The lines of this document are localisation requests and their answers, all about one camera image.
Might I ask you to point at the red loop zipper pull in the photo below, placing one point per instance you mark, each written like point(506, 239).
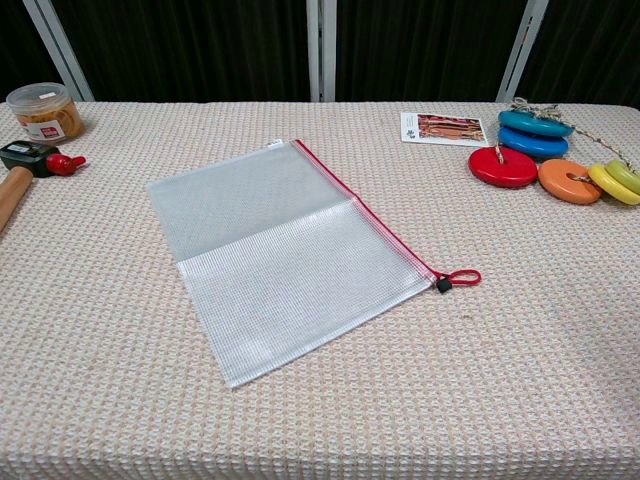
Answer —
point(442, 286)

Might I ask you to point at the red wooden disc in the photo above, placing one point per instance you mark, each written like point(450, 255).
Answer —
point(500, 170)

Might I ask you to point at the teal wooden disc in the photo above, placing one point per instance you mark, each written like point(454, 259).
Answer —
point(530, 124)

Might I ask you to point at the blue wooden disc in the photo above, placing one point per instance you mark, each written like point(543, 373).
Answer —
point(535, 145)

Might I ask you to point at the lime green wooden disc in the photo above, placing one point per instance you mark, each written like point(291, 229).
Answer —
point(625, 175)

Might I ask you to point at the clear mesh zipper pouch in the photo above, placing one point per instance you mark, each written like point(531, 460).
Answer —
point(280, 260)

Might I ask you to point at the printed postcard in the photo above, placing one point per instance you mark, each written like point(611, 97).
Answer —
point(440, 129)

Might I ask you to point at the orange wooden disc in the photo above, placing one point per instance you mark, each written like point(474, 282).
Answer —
point(560, 187)

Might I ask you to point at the clear plastic rubber band jar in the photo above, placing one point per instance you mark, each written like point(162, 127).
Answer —
point(45, 120)

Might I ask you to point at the small red plastic toy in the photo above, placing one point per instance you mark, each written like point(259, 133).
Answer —
point(60, 165)

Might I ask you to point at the yellow wooden disc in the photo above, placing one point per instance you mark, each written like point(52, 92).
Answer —
point(607, 184)

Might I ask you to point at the beige waffle tablecloth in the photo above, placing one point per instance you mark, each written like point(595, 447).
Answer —
point(450, 375)

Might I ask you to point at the white metal frame post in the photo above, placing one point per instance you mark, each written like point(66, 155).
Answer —
point(320, 50)
point(522, 50)
point(60, 50)

